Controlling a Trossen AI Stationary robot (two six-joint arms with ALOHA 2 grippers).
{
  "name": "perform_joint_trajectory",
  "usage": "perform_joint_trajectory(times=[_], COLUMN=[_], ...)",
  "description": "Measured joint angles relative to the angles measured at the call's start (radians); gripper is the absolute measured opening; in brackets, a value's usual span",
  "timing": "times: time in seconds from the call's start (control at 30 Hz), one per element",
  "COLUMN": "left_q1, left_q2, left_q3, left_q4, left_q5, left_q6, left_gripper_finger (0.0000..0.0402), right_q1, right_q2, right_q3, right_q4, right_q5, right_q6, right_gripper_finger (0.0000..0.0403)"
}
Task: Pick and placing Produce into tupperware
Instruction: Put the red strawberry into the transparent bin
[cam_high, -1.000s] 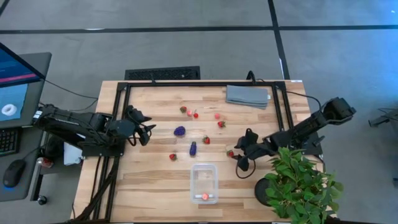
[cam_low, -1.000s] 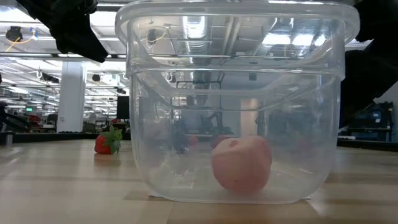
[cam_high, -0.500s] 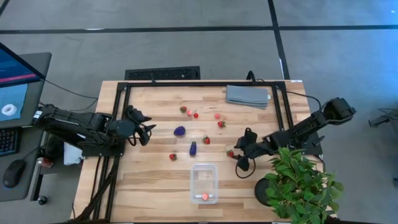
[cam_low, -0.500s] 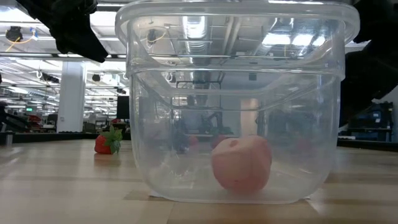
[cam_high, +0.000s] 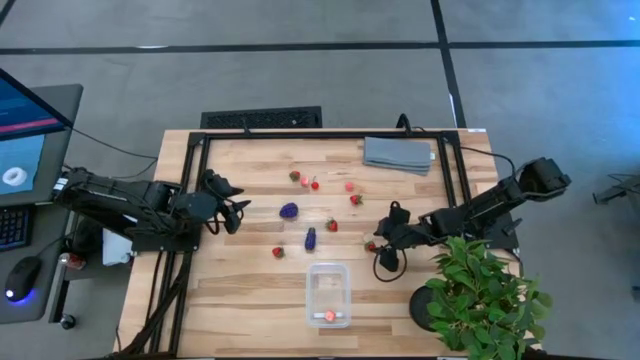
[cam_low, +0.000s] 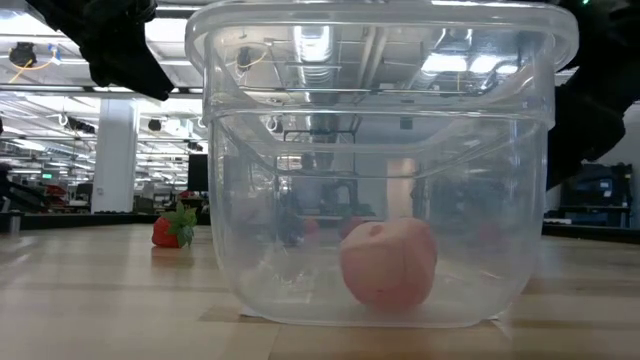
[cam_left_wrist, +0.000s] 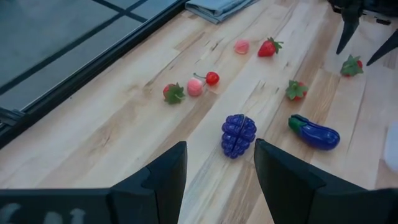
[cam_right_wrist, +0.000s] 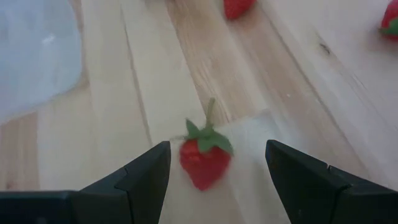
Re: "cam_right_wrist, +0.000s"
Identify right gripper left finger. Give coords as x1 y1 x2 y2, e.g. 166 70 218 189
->
0 140 172 224

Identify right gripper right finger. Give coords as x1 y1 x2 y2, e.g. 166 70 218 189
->
265 139 398 224

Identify red strawberry green leaves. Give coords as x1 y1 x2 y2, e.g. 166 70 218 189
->
378 0 398 42
223 0 257 21
178 98 234 192

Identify clear plastic tupperware container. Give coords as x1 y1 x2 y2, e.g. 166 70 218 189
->
0 0 83 125

